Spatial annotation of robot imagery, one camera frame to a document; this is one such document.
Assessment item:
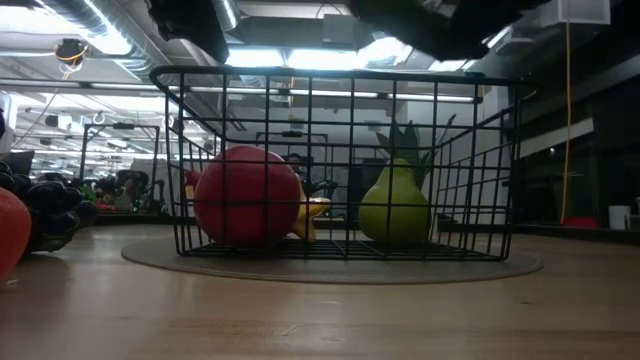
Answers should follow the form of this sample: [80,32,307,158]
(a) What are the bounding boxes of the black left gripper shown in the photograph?
[147,0,231,65]

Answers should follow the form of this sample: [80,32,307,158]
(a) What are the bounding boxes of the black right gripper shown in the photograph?
[349,0,526,61]

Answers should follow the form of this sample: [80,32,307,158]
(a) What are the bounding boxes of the black wire basket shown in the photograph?
[148,64,541,262]

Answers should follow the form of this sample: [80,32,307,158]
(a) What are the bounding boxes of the red pomegranate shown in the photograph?
[183,144,304,250]

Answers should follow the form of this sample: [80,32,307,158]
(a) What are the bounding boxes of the green pear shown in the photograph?
[358,157,432,245]

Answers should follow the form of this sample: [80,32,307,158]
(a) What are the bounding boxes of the yellow star fruit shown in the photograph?
[291,174,332,242]

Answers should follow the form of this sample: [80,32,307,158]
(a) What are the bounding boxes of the dark grape bunch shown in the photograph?
[0,159,100,254]

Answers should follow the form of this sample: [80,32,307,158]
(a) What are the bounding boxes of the person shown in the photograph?
[287,152,307,176]

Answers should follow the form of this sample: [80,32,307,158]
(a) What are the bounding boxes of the red container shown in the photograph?
[562,215,600,230]

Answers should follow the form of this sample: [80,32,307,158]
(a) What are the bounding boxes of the grey round mat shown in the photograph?
[120,234,544,286]

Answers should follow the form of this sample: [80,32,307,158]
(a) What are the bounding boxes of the red fruit at left edge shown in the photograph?
[0,187,33,282]

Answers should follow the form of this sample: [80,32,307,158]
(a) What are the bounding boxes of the ceiling cable reel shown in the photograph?
[53,38,90,65]

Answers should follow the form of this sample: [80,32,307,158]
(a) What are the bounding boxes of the black frame robot station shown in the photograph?
[78,122,162,216]

